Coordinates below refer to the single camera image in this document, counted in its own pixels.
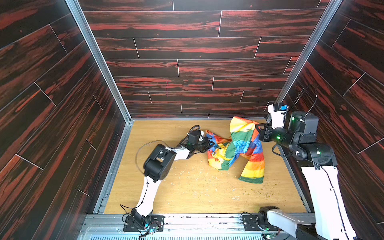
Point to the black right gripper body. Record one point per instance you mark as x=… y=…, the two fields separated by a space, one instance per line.
x=261 y=133

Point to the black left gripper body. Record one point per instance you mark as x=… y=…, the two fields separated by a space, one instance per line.
x=202 y=146

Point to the rainbow striped zip jacket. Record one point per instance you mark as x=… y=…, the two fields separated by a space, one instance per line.
x=244 y=142

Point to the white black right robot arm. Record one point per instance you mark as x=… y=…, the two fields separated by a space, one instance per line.
x=318 y=164

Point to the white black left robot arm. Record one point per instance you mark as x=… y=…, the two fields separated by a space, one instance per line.
x=156 y=168

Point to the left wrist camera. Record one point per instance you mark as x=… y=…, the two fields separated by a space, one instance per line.
x=194 y=137

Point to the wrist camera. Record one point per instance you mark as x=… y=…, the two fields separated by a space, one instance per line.
x=194 y=137
x=278 y=113

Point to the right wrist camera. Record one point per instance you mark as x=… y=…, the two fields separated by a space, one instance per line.
x=278 y=113

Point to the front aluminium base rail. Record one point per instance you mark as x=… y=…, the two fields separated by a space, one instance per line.
x=178 y=227

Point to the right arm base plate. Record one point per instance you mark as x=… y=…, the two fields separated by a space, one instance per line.
x=251 y=223

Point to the aluminium frame rail left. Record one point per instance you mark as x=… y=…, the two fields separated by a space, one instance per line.
x=86 y=31

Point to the aluminium frame rail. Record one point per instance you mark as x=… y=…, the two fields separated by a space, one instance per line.
x=86 y=31
x=319 y=30

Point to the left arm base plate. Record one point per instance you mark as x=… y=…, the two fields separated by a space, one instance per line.
x=149 y=224

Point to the aluminium frame rail right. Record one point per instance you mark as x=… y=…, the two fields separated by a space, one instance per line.
x=319 y=30

